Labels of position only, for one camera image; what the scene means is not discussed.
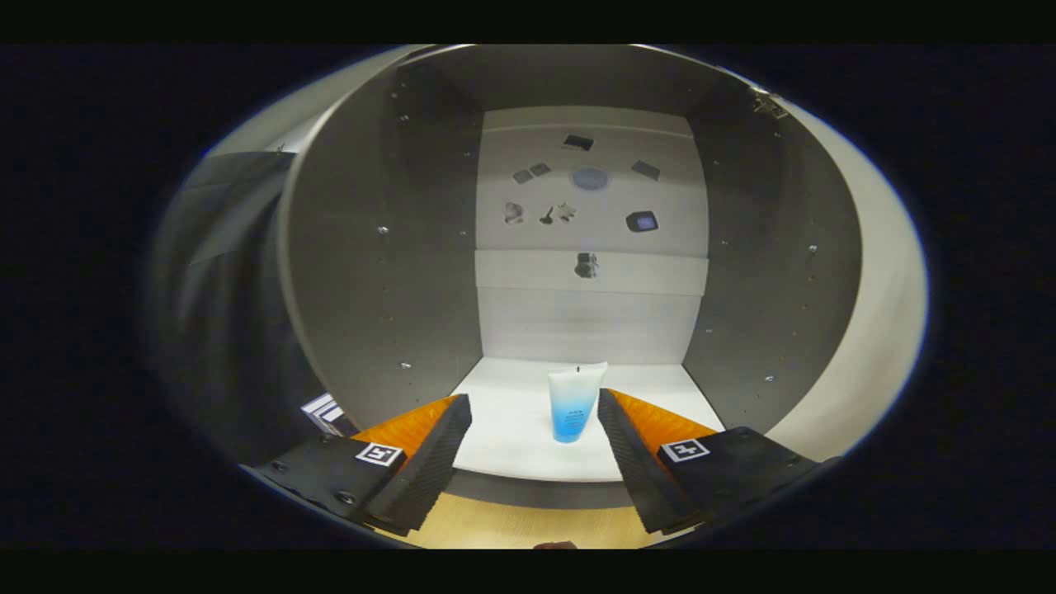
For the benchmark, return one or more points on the blue and white tube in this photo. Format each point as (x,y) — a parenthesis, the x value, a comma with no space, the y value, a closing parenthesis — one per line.
(573,404)

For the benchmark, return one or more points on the black backdrop cloth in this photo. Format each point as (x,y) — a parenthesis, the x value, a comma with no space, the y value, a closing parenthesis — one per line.
(223,330)

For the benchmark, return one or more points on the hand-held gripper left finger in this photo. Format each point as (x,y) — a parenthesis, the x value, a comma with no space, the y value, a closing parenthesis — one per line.
(425,470)

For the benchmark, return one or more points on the white cabinet shelf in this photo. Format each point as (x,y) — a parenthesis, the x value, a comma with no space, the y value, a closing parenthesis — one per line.
(511,429)

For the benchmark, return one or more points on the grey cabinet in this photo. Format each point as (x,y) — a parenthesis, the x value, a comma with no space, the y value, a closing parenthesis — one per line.
(388,272)

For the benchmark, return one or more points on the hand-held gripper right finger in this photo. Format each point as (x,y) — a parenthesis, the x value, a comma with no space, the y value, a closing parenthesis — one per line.
(639,466)

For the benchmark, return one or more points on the metal door hinge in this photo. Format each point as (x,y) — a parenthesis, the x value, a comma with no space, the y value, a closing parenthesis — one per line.
(767,103)

